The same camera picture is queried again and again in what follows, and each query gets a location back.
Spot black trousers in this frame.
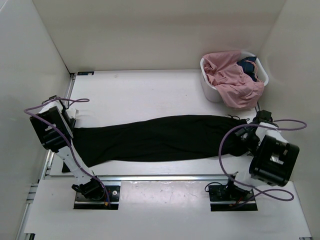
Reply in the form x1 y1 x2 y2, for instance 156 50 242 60
72 115 247 167

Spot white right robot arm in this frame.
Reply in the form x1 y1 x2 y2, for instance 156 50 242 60
224 110 300 200

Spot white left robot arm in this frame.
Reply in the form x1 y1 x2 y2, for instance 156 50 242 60
24 95 106 201

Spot pink trousers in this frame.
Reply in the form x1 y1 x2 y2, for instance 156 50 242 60
203 50 265 110

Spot navy blue garment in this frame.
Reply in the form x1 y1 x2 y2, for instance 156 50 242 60
237 56 258 82

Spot white laundry basket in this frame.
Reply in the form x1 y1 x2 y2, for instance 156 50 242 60
200 50 269 103

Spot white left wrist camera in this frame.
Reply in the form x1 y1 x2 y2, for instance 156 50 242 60
66 108 79 120

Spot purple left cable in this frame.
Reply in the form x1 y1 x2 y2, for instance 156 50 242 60
23 97 112 203

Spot purple cable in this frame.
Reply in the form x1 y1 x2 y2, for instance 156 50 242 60
23 97 112 203
218 119 308 208

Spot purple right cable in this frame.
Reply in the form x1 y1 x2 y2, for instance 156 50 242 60
218 119 308 208

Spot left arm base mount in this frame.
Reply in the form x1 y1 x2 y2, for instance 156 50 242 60
73 182 121 210

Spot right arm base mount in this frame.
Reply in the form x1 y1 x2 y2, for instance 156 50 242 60
204 182 258 212

